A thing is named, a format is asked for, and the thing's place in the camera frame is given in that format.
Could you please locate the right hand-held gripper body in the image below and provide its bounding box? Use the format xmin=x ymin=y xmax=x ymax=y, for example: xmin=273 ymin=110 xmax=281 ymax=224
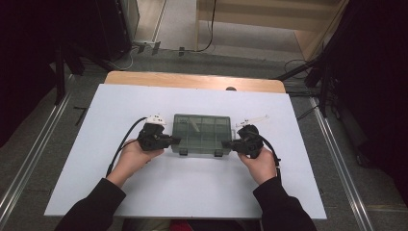
xmin=230 ymin=115 xmax=269 ymax=159

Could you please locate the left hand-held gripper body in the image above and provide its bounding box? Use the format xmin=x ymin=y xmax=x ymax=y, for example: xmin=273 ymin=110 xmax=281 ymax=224
xmin=137 ymin=114 xmax=172 ymax=152

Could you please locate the grey transparent compartment box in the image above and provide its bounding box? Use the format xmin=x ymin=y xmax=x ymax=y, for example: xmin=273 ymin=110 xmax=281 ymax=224
xmin=170 ymin=114 xmax=238 ymax=158

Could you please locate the person's right hand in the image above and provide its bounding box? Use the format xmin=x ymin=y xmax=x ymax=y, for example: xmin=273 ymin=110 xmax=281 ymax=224
xmin=237 ymin=145 xmax=278 ymax=186

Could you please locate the person's left hand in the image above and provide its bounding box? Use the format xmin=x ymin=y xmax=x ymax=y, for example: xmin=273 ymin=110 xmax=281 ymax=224
xmin=107 ymin=138 xmax=166 ymax=189

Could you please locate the white board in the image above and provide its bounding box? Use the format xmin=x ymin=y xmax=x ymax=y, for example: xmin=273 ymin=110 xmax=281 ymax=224
xmin=43 ymin=84 xmax=327 ymax=220

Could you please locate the wooden table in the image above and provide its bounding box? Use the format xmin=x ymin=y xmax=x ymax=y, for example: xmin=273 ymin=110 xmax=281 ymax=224
xmin=104 ymin=70 xmax=287 ymax=94

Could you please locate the red cloth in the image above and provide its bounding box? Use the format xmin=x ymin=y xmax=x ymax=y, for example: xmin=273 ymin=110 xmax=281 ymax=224
xmin=169 ymin=219 xmax=196 ymax=231

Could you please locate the black stand leg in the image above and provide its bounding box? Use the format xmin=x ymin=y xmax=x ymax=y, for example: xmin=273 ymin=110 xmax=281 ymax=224
xmin=275 ymin=54 xmax=321 ymax=81

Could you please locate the grey power strip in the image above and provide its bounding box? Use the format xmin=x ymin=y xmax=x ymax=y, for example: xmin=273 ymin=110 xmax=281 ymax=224
xmin=133 ymin=39 xmax=162 ymax=55

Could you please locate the black metal stand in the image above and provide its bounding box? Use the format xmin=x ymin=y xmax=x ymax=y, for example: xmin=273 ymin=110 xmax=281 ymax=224
xmin=54 ymin=44 xmax=85 ymax=106

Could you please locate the black cabinet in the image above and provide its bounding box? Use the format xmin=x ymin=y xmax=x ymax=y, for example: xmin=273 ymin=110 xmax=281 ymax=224
xmin=92 ymin=0 xmax=140 ymax=62

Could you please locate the beige wooden furniture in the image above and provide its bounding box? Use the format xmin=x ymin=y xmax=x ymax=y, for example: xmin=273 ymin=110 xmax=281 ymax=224
xmin=195 ymin=0 xmax=350 ymax=62

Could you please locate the dark curtain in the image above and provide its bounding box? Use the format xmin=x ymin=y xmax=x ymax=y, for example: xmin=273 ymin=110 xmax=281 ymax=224
xmin=320 ymin=0 xmax=408 ymax=206
xmin=0 ymin=0 xmax=97 ymax=148

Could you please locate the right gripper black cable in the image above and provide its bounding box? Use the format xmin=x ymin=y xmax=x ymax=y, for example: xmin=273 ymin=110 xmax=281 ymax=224
xmin=256 ymin=133 xmax=283 ymax=184

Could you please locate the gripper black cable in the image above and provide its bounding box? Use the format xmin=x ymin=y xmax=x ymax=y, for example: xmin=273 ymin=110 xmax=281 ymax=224
xmin=105 ymin=115 xmax=149 ymax=178
xmin=256 ymin=133 xmax=283 ymax=184

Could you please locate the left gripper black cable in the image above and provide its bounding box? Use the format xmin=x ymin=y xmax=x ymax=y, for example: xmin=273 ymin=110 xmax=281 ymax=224
xmin=105 ymin=115 xmax=149 ymax=178

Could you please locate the white cable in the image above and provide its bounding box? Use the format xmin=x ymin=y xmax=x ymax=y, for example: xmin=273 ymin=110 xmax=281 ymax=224
xmin=110 ymin=46 xmax=139 ymax=71

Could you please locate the black floor cable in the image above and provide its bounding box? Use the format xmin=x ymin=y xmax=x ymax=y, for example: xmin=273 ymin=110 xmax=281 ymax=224
xmin=283 ymin=58 xmax=311 ymax=76

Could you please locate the aluminium floor rail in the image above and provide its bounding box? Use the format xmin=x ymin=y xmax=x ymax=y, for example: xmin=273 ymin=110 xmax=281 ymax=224
xmin=0 ymin=92 xmax=73 ymax=219
xmin=309 ymin=95 xmax=374 ymax=231

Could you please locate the black hanging cable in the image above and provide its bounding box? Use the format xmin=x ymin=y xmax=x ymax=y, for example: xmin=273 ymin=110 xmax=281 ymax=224
xmin=195 ymin=0 xmax=217 ymax=53

